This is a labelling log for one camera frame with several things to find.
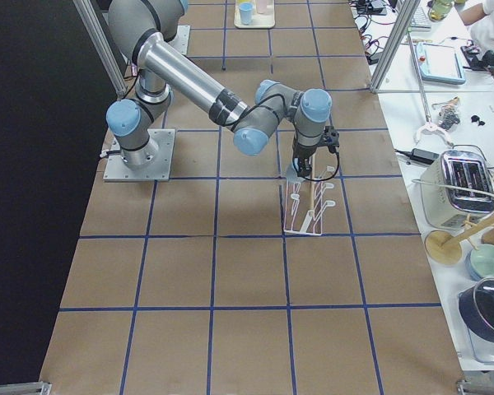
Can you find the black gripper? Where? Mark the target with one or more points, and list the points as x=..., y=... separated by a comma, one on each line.
x=302, y=153

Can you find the wooden mug tree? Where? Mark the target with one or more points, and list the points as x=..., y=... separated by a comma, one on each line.
x=445, y=248

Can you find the black power adapter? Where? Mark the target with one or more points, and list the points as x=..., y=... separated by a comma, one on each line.
x=419, y=155

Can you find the light blue cup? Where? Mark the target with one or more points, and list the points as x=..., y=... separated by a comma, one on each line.
x=292, y=175

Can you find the cream toaster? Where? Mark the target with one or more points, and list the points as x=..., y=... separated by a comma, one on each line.
x=456, y=187

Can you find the aluminium frame post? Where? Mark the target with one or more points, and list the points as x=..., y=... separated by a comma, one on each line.
x=400, y=29

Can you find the dark blue pot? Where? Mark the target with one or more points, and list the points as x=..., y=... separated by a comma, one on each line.
x=476, y=307

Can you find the pink cup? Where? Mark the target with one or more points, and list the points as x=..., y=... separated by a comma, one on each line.
x=263, y=6

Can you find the blue teach pendant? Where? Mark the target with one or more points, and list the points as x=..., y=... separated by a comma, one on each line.
x=439, y=63

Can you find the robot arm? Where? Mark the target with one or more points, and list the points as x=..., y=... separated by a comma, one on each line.
x=143, y=31

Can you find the blue cup on tray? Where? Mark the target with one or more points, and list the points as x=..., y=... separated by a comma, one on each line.
x=246, y=10

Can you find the white wire cup rack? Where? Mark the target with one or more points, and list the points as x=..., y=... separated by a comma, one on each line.
x=305, y=205

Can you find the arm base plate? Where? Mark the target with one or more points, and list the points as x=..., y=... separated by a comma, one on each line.
x=177, y=43
x=152, y=162

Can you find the green bowl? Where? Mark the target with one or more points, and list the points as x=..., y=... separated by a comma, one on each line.
x=480, y=262

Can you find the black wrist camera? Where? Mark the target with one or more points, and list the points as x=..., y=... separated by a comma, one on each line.
x=330, y=139

